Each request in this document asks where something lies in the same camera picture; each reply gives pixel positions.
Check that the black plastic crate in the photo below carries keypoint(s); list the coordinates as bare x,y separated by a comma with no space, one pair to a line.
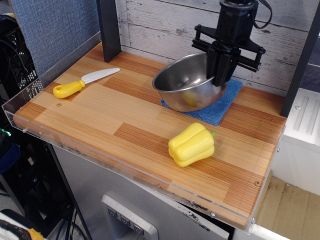
17,68

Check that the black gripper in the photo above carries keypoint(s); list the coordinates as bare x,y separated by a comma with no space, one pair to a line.
228,44

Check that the yellow toy bell pepper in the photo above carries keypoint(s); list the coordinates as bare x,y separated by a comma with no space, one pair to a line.
195,143

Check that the yellow handled toy knife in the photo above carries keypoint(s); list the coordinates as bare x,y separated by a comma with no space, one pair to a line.
65,90

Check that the clear acrylic table guard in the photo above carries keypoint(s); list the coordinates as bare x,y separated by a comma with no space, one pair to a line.
118,122

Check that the blue folded cloth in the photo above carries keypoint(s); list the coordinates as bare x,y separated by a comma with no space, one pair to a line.
214,113

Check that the silver cabinet with dispenser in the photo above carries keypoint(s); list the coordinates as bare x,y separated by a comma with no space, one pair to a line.
114,207

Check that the right black vertical post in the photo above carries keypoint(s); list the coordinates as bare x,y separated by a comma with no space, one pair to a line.
302,64

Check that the black vertical post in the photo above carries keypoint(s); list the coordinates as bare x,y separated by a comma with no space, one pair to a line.
109,28
302,64

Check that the yellow object bottom left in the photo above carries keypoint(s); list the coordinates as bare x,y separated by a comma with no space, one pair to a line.
35,235

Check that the white plastic unit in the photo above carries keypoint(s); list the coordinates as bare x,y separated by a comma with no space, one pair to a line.
296,160

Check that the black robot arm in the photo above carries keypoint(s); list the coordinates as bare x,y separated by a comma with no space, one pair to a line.
229,45

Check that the left black vertical post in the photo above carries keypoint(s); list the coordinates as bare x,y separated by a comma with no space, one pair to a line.
109,28

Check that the metal pot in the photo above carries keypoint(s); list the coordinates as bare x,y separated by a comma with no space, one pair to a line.
183,84

